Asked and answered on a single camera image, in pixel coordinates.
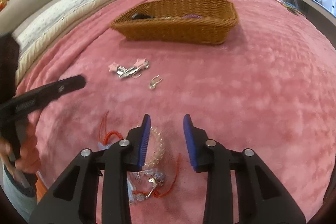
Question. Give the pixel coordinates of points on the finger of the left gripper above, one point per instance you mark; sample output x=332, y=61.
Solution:
x=40, y=97

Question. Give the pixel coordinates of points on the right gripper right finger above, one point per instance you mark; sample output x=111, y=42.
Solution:
x=262, y=198

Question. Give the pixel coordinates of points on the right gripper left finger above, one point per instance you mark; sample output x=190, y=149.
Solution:
x=72, y=197

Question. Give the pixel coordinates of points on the pink star hair clip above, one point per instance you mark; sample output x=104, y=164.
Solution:
x=117, y=68
x=140, y=65

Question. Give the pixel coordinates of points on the silver square ring earring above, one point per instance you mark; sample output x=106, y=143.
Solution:
x=155, y=81

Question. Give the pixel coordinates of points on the left hand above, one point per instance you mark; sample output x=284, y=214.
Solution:
x=29, y=160

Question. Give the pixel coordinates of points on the cream quilt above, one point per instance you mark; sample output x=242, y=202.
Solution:
x=34, y=52

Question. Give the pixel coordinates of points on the white floral pillow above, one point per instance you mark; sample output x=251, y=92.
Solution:
x=47, y=19

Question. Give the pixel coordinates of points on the orange plush toy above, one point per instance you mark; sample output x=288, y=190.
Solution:
x=3, y=4

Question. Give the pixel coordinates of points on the pink fleece blanket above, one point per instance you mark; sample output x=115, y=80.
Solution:
x=269, y=87

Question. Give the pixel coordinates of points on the brown wicker basket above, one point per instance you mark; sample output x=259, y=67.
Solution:
x=205, y=22

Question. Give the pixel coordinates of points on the small items on bed edge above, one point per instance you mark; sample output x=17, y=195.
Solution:
x=294, y=10

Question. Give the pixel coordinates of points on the red coil cord charm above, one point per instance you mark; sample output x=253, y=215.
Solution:
x=105, y=137

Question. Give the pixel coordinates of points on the grey wall desk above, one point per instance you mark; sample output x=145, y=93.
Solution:
x=318, y=15

